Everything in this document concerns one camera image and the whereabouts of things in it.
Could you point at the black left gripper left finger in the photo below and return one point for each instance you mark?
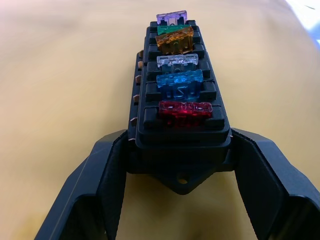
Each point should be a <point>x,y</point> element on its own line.
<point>100,180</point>

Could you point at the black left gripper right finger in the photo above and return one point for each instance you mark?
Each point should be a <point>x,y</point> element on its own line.
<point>270,185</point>

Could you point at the black fuse box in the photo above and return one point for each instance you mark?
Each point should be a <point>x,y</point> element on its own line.
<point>180,150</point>

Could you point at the clear small fuse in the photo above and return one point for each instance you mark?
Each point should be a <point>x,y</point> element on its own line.
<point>175,61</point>

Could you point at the red small fuse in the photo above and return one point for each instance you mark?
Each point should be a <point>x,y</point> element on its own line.
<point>185,110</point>

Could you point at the blue small fuse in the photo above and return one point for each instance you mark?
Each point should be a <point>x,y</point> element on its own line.
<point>177,85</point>

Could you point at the amber small fuse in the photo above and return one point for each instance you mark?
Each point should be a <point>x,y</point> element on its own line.
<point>172,42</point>

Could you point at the green small fuse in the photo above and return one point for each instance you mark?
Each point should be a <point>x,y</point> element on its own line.
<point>165,29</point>

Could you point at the violet small fuse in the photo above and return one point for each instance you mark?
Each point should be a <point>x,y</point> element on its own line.
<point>170,17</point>

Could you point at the yellow table mat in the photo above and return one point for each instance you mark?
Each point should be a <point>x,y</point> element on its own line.
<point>50,75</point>

